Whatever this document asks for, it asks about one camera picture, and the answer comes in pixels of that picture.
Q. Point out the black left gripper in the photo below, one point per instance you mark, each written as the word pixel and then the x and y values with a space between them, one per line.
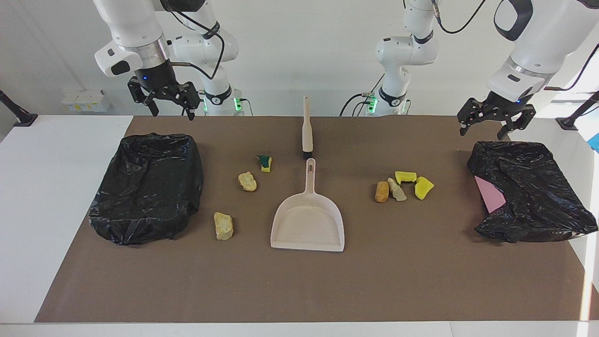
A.
pixel 505 106

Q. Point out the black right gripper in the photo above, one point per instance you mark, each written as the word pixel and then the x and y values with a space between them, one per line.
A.
pixel 154 79

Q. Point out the wedge bright yellow sponge piece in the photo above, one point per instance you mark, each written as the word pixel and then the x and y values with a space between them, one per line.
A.
pixel 423 188

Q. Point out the notched bright yellow sponge piece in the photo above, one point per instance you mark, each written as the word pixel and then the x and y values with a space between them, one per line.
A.
pixel 405 177

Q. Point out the rounded pale yellow sponge chunk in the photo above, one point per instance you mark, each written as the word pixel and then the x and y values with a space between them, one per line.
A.
pixel 247 181

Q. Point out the green and yellow sponge piece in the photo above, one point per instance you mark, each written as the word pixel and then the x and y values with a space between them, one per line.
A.
pixel 265 164

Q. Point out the grey beige sponge chunk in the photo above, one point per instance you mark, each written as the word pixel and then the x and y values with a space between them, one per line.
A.
pixel 398 191

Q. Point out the orange brown sponge chunk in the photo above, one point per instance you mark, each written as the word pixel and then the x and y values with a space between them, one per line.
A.
pixel 382 192

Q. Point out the blocky pale yellow sponge chunk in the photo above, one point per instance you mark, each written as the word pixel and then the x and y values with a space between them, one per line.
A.
pixel 223 226

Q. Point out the beige hand brush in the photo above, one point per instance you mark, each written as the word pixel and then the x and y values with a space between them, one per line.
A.
pixel 307 131

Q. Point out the beige plastic dustpan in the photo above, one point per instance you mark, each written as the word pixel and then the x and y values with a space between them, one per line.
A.
pixel 306 224

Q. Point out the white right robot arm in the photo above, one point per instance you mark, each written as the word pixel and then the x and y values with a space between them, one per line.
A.
pixel 135 23

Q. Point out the black bag over pink bin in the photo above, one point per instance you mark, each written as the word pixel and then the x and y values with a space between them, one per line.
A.
pixel 533 187

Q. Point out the pink plastic bin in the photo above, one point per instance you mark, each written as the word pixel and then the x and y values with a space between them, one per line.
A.
pixel 490 196

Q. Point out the black bag lined bin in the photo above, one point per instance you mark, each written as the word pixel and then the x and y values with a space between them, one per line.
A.
pixel 149 187

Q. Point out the white boxes with yellow labels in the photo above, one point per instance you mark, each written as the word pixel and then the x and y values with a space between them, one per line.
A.
pixel 84 100

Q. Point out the blue object at edge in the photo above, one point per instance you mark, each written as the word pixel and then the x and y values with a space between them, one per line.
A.
pixel 595 142

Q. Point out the brown table mat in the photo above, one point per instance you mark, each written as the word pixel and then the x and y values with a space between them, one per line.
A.
pixel 299 285

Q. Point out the black camera stand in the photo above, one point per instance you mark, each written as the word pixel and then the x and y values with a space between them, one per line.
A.
pixel 21 117
pixel 571 120

